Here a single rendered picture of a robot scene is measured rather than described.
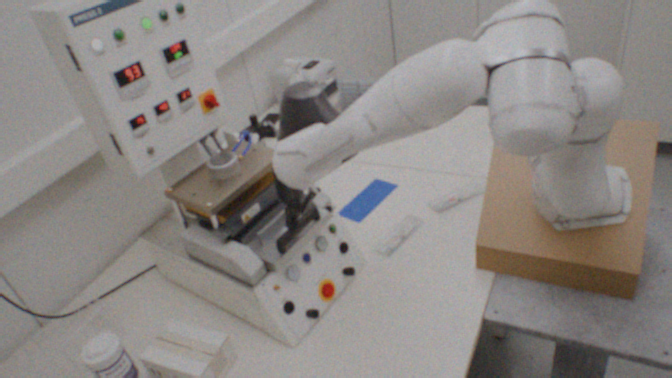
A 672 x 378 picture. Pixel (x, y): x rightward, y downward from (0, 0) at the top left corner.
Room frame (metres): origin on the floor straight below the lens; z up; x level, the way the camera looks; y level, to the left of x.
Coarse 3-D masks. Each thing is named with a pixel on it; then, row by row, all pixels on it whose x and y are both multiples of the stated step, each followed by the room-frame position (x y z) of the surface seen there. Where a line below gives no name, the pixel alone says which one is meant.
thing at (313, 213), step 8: (312, 208) 1.01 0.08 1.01; (304, 216) 0.99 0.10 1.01; (312, 216) 1.00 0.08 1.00; (320, 216) 1.01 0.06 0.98; (296, 224) 0.96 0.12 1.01; (304, 224) 0.97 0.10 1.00; (288, 232) 0.94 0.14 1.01; (296, 232) 0.95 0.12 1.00; (280, 240) 0.91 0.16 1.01; (288, 240) 0.92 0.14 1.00; (280, 248) 0.91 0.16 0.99
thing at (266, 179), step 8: (264, 176) 1.13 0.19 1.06; (272, 176) 1.12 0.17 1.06; (256, 184) 1.10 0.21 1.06; (264, 184) 1.09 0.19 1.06; (248, 192) 1.07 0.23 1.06; (256, 192) 1.06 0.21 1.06; (240, 200) 1.04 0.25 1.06; (248, 200) 1.04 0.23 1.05; (192, 208) 1.07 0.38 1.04; (224, 208) 1.02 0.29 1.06; (232, 208) 1.01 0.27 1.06; (200, 216) 1.05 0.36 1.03; (208, 216) 1.03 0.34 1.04; (224, 216) 0.99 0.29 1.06
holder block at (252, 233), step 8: (272, 208) 1.07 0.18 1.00; (280, 208) 1.07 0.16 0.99; (264, 216) 1.04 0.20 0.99; (272, 216) 1.05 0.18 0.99; (200, 224) 1.07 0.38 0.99; (208, 224) 1.05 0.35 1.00; (248, 224) 1.04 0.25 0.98; (256, 224) 1.01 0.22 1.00; (264, 224) 1.02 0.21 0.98; (240, 232) 1.01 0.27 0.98; (248, 232) 0.99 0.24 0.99; (256, 232) 1.00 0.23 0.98; (232, 240) 0.99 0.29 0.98; (240, 240) 0.97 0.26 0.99; (248, 240) 0.98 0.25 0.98
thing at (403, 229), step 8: (408, 216) 1.19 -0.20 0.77; (400, 224) 1.16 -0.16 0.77; (408, 224) 1.16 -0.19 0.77; (416, 224) 1.15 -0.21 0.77; (392, 232) 1.13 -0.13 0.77; (400, 232) 1.13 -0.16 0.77; (408, 232) 1.12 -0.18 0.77; (384, 240) 1.11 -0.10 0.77; (392, 240) 1.10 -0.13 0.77; (400, 240) 1.09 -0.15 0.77; (376, 248) 1.08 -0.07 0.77; (384, 248) 1.07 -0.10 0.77; (392, 248) 1.07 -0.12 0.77
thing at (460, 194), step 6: (468, 186) 1.28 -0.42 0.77; (474, 186) 1.28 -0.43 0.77; (480, 186) 1.27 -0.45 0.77; (450, 192) 1.27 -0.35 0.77; (456, 192) 1.26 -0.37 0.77; (462, 192) 1.26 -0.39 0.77; (468, 192) 1.25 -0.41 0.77; (474, 192) 1.25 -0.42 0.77; (444, 198) 1.25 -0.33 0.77; (450, 198) 1.24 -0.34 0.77; (456, 198) 1.23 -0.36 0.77; (462, 198) 1.23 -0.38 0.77; (432, 204) 1.23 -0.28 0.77; (438, 204) 1.22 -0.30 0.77; (444, 204) 1.22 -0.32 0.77; (450, 204) 1.21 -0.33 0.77; (438, 210) 1.19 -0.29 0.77
